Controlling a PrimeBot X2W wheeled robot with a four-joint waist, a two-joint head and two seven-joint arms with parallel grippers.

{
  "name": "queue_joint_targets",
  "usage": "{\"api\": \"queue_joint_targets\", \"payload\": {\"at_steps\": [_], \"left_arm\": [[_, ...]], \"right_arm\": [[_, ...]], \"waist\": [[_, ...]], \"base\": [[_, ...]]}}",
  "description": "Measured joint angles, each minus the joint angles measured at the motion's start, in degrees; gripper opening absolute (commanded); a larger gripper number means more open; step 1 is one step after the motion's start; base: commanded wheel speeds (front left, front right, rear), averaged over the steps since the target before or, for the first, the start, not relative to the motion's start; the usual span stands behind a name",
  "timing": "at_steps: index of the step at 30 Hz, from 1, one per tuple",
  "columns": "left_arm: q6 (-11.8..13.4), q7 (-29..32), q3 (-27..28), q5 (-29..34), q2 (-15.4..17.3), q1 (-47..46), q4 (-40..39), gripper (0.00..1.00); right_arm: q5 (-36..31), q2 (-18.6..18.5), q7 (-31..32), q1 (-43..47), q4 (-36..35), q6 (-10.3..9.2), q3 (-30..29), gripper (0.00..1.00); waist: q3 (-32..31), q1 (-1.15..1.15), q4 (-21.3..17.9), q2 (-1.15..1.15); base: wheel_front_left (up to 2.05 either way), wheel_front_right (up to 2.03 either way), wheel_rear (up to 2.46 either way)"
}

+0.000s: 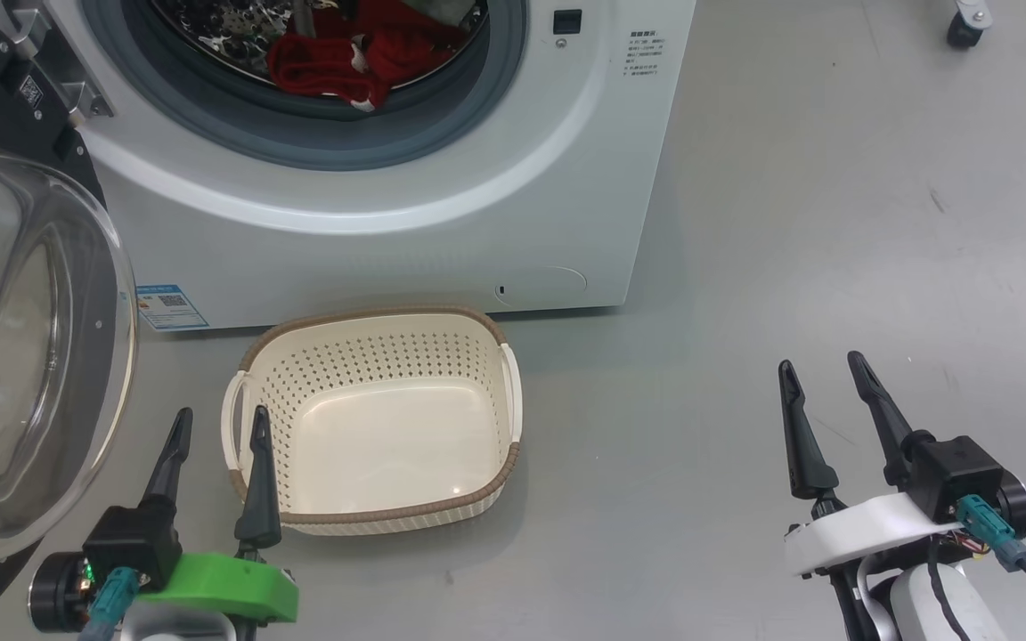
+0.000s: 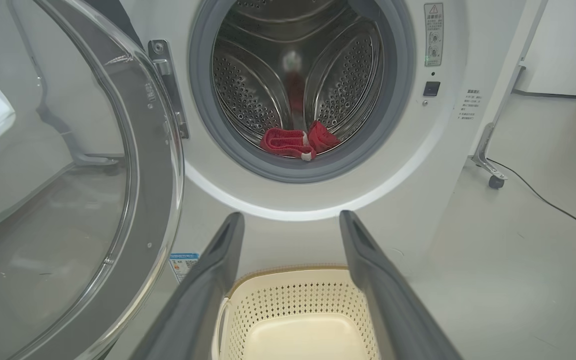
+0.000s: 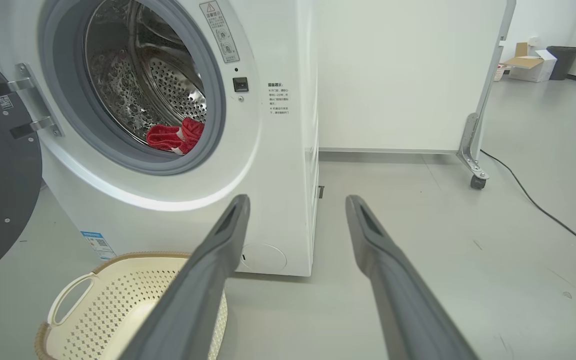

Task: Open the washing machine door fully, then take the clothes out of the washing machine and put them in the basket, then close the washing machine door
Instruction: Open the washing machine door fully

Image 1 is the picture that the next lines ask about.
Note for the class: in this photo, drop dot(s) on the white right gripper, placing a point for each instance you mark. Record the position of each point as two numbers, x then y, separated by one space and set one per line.
860 530

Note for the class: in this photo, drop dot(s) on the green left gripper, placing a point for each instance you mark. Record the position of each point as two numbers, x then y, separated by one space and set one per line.
228 583

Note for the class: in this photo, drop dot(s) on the washing machine glass door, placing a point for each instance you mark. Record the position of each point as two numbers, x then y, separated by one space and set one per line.
32 356

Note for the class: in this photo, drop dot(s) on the red garment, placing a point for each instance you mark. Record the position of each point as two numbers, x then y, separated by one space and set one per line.
317 62

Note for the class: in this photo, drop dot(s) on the cream perforated laundry basket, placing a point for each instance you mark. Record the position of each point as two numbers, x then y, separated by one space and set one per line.
388 445

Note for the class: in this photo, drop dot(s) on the white front-load washing machine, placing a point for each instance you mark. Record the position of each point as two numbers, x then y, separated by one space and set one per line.
388 258

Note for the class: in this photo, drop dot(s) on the grey rubber door gasket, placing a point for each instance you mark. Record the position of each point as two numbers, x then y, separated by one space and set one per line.
299 142

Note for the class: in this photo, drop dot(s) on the washing machine drum with clothes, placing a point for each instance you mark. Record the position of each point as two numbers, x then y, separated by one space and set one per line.
210 31

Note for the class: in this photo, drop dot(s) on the blue energy label sticker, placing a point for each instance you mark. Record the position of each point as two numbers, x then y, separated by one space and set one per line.
170 307

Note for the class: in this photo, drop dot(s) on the black caster wheel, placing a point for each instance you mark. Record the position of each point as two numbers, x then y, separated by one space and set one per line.
965 27

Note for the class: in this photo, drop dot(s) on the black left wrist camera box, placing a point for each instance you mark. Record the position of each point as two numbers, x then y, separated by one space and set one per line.
130 539

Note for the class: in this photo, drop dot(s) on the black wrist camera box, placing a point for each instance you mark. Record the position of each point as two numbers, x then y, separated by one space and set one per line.
130 539
958 472

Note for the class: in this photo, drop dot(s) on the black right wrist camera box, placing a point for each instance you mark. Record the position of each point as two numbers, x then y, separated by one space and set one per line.
958 472

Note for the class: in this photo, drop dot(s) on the teal left camera connector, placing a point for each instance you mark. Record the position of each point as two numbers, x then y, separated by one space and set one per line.
108 601

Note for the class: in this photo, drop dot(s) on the teal camera connector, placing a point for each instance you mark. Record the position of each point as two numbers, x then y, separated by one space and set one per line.
989 530
108 601

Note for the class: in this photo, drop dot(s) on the teal right camera connector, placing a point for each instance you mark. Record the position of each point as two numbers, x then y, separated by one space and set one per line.
989 530

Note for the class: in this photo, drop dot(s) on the silver door hinge bracket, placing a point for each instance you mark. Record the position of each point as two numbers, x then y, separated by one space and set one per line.
77 93

